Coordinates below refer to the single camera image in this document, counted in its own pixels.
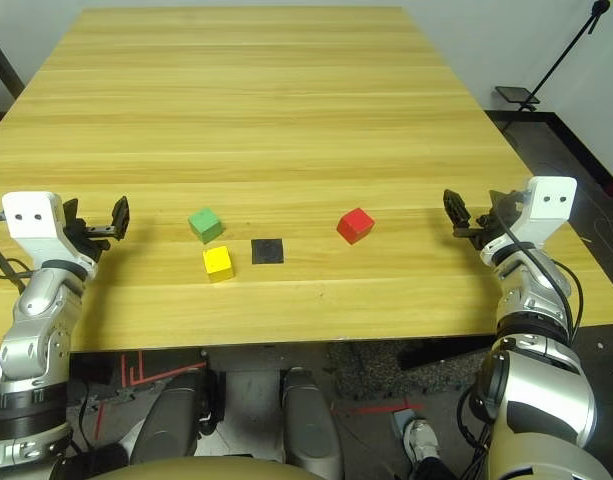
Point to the yellow wooden block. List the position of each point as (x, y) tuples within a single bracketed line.
[(218, 262)]

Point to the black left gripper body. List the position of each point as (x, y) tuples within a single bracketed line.
[(93, 240)]

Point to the white sneaker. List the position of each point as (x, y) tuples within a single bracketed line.
[(423, 440)]

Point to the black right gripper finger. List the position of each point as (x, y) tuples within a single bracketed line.
[(503, 202), (457, 210)]

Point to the black table base bar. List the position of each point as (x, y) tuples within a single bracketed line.
[(91, 370), (436, 357)]

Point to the green wooden block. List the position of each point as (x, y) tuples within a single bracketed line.
[(206, 225)]

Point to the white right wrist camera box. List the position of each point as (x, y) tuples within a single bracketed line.
[(551, 200)]

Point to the grey robot leg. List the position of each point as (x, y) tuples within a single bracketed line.
[(311, 425), (171, 420)]

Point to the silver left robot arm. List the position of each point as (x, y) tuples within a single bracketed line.
[(36, 300)]

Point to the black tripod stand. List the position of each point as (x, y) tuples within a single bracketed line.
[(566, 54)]

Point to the grey left robot leg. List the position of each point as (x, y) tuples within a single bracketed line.
[(171, 420)]

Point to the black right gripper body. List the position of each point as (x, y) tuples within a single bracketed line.
[(488, 230)]

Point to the red wooden block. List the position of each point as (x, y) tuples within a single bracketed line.
[(355, 225)]

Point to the black square marker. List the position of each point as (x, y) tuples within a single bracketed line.
[(267, 251)]

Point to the grey foot pedal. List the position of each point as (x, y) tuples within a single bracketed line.
[(403, 417)]

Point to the dark speckled floor mat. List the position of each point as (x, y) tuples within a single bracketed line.
[(376, 370)]

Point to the olive robot torso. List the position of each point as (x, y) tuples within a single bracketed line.
[(196, 472)]

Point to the dark side table leg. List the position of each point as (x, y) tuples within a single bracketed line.
[(3, 65)]

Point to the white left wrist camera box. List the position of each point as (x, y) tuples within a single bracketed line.
[(31, 215)]

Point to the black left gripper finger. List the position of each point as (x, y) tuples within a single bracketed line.
[(71, 209), (121, 217)]

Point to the grey right robot leg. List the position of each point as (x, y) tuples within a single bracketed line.
[(311, 425)]

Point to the black tray on stand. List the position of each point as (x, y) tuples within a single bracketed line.
[(516, 94)]

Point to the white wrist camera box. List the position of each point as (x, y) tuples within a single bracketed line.
[(31, 215), (551, 200)]

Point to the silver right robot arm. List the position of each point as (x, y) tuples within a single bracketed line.
[(536, 390)]

